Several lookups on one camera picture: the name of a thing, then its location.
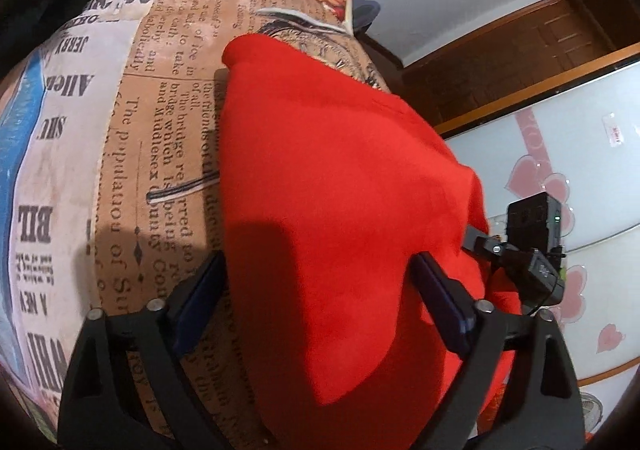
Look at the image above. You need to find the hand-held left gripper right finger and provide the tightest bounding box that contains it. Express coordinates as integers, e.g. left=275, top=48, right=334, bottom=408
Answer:
left=411, top=251, right=586, bottom=450

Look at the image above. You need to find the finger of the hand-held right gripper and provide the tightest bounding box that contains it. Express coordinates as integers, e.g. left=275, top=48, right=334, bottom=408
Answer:
left=461, top=224, right=506, bottom=258

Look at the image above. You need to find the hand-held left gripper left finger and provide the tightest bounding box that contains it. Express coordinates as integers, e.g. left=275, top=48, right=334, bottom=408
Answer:
left=57, top=252, right=236, bottom=450

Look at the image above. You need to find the red zip jacket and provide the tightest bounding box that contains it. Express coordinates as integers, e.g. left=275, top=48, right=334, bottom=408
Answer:
left=220, top=34, right=526, bottom=450

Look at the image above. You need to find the white wardrobe with pink pattern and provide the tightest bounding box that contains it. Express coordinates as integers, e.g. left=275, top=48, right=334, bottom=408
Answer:
left=440, top=55, right=640, bottom=431

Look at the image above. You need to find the small white label sticker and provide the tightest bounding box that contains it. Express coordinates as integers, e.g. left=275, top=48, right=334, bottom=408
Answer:
left=602, top=112, right=626, bottom=148

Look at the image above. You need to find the wooden door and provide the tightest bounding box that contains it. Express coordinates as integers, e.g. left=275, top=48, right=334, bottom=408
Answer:
left=400, top=0, right=640, bottom=131

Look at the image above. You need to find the newspaper print bed sheet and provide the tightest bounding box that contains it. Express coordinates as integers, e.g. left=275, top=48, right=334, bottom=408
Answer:
left=0, top=0, right=396, bottom=450

